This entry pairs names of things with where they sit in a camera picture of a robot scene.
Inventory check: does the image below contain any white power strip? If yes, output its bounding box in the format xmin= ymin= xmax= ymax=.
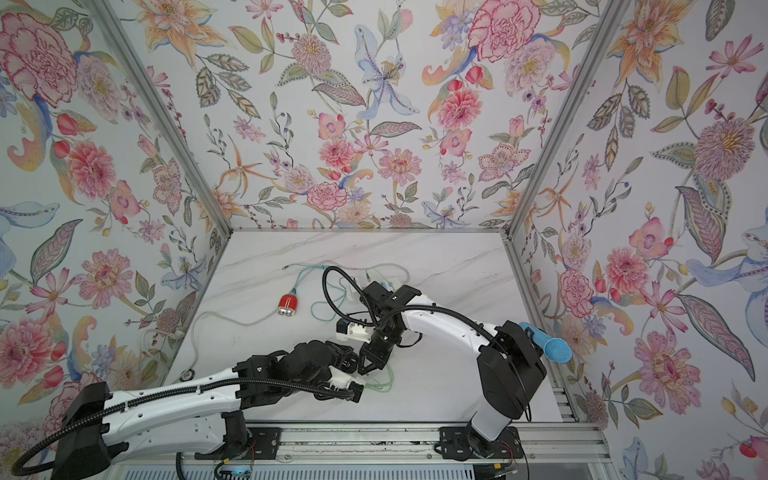
xmin=176 ymin=262 xmax=412 ymax=376

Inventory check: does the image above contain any white charger green cable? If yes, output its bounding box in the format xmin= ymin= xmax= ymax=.
xmin=359 ymin=269 xmax=397 ymax=395

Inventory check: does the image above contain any red electric shaver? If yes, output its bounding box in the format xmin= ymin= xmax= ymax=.
xmin=277 ymin=289 xmax=298 ymax=317

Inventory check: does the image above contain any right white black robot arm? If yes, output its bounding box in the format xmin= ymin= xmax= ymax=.
xmin=321 ymin=265 xmax=547 ymax=460

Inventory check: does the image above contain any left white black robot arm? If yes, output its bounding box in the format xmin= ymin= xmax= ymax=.
xmin=10 ymin=340 xmax=364 ymax=479

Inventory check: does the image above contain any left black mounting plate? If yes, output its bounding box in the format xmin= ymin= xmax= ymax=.
xmin=194 ymin=411 xmax=282 ymax=461

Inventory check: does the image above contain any black mounting plate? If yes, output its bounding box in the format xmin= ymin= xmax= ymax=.
xmin=433 ymin=422 xmax=525 ymax=462
xmin=194 ymin=411 xmax=282 ymax=461

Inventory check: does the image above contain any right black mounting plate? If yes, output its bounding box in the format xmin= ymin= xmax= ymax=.
xmin=433 ymin=422 xmax=525 ymax=462

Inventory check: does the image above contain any blue microphone on stand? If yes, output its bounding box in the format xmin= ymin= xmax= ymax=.
xmin=519 ymin=322 xmax=573 ymax=364

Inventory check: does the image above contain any small round ring object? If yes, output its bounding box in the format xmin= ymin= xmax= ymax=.
xmin=178 ymin=369 xmax=196 ymax=382

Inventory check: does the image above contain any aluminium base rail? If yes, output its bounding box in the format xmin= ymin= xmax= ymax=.
xmin=95 ymin=422 xmax=613 ymax=466

